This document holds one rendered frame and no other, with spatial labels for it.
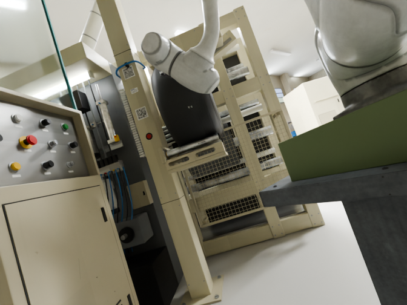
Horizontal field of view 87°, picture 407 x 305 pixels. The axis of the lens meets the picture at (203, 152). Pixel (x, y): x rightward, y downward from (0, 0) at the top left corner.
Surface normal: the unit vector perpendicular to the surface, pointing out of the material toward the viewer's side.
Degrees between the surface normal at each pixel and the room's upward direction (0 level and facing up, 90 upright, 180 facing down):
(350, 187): 90
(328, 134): 90
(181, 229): 90
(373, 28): 147
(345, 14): 116
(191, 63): 98
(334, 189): 90
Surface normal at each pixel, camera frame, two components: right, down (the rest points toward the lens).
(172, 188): -0.14, -0.03
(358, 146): -0.74, 0.20
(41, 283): 0.94, -0.33
